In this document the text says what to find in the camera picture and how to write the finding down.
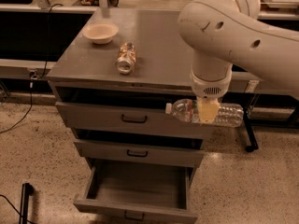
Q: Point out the white bowl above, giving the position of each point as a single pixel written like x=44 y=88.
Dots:
x=100 y=33

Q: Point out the grey middle drawer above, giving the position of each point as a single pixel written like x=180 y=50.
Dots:
x=172 y=156

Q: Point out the clear plastic water bottle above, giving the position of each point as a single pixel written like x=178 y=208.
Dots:
x=229 y=115

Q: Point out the black stand foot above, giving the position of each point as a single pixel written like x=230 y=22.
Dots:
x=27 y=191

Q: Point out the grey drawer cabinet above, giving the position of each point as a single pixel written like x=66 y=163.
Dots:
x=87 y=74

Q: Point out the black table leg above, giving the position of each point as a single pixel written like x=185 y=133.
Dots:
x=253 y=145

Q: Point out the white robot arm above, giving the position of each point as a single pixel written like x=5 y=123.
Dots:
x=223 y=33

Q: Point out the grey open bottom drawer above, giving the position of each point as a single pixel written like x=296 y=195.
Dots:
x=138 y=191

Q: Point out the grey top drawer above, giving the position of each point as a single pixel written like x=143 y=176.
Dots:
x=123 y=119

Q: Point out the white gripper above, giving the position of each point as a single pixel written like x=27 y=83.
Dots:
x=210 y=87

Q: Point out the orange soda can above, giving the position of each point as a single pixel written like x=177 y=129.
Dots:
x=126 y=58

